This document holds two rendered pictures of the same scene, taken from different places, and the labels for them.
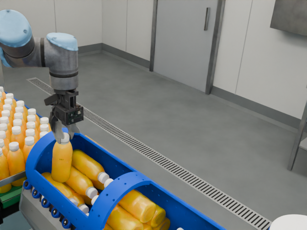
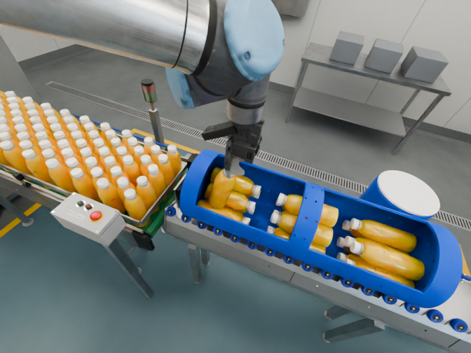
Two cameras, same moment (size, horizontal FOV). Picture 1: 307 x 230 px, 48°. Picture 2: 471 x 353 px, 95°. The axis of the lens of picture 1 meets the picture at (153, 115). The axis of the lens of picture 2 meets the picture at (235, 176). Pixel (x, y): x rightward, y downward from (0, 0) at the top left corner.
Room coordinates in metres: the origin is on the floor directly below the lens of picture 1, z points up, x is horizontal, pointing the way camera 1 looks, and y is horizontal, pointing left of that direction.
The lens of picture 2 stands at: (0.62, 0.52, 1.78)
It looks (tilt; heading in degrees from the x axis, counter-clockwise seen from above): 48 degrees down; 332
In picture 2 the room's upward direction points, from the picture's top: 8 degrees clockwise
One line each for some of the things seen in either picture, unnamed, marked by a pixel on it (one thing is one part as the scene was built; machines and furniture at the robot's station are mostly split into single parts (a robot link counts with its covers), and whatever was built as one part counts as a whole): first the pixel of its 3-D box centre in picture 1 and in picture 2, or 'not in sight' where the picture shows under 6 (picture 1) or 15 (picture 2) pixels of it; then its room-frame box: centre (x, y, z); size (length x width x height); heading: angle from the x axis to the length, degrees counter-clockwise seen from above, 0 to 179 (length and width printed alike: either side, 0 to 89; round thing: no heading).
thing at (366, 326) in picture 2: not in sight; (347, 331); (0.48, -0.28, 0.31); 0.06 x 0.06 x 0.63; 47
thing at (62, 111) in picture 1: (66, 104); (243, 136); (1.03, 0.29, 1.42); 0.09 x 0.08 x 0.12; 47
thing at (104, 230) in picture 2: not in sight; (90, 218); (1.17, 0.79, 1.05); 0.20 x 0.10 x 0.10; 47
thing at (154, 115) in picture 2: not in sight; (167, 176); (1.77, 0.48, 0.55); 0.04 x 0.04 x 1.10; 47
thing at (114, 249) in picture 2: not in sight; (131, 270); (1.17, 0.79, 0.50); 0.04 x 0.04 x 1.00; 47
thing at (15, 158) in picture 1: (16, 164); (147, 195); (1.26, 0.60, 0.99); 0.07 x 0.07 x 0.19
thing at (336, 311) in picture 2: not in sight; (347, 305); (0.58, -0.37, 0.31); 0.06 x 0.06 x 0.63; 47
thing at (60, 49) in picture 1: (61, 54); (248, 72); (1.04, 0.30, 1.59); 0.10 x 0.09 x 0.12; 104
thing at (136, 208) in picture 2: (0, 171); (137, 209); (1.21, 0.64, 0.99); 0.07 x 0.07 x 0.19
